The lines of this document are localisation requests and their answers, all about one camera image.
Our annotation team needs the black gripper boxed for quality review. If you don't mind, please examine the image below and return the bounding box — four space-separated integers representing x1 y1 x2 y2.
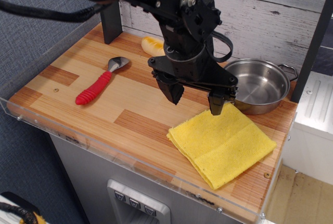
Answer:
148 50 238 115

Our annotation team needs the yellow cloth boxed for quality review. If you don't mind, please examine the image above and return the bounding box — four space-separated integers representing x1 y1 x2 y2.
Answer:
166 103 276 190

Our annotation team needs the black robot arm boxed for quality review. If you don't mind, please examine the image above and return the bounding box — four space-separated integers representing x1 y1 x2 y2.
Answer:
90 0 238 115

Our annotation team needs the toy bread loaf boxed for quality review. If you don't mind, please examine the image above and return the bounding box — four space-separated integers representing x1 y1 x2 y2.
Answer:
141 36 165 57

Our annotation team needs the stainless steel pot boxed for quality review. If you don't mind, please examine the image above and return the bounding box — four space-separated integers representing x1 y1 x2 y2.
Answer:
224 59 298 115

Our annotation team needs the clear acrylic table guard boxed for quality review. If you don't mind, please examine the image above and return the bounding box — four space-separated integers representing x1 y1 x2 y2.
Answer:
1 16 297 223

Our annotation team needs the white ridged side unit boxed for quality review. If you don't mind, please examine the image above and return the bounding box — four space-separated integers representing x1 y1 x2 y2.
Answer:
282 72 332 184

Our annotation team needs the grey cabinet with button panel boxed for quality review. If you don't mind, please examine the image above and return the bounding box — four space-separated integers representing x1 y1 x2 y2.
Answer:
49 133 242 224

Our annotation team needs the black yellow object bottom left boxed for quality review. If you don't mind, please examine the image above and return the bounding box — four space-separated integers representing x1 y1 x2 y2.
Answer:
1 192 47 223

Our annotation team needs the red handled metal spoon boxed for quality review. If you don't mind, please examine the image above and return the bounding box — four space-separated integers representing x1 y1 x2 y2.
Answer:
75 57 130 105

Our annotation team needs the dark grey right post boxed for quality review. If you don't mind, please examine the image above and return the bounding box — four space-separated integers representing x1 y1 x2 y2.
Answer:
290 0 332 103

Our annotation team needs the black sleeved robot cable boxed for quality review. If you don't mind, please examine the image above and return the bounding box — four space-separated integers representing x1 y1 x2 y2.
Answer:
0 0 105 23

